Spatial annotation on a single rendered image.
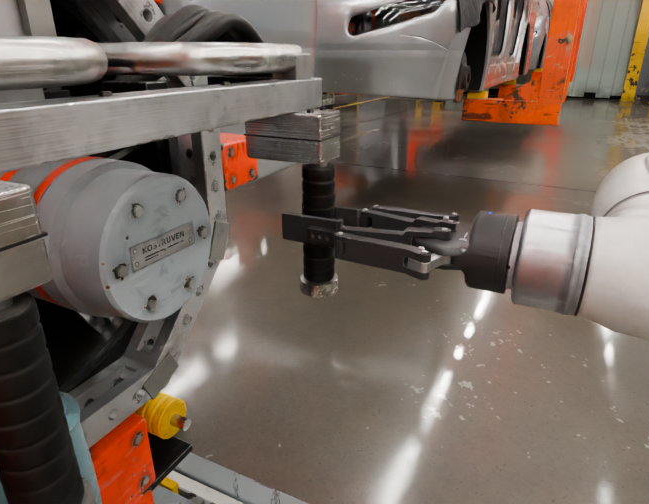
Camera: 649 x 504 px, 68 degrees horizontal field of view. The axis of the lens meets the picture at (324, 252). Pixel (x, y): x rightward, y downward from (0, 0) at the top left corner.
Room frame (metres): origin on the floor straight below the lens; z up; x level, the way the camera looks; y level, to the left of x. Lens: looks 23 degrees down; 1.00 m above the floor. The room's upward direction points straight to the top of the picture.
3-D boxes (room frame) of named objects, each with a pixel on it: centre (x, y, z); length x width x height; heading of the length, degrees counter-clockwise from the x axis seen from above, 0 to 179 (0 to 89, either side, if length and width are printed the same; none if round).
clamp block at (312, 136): (0.52, 0.03, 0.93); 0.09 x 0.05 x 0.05; 64
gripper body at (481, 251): (0.43, -0.14, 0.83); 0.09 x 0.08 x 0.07; 64
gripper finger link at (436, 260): (0.41, -0.10, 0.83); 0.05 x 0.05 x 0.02; 76
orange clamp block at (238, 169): (0.74, 0.16, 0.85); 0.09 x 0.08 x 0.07; 154
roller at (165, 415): (0.61, 0.33, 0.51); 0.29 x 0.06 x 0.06; 64
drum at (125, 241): (0.42, 0.23, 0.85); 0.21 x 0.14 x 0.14; 64
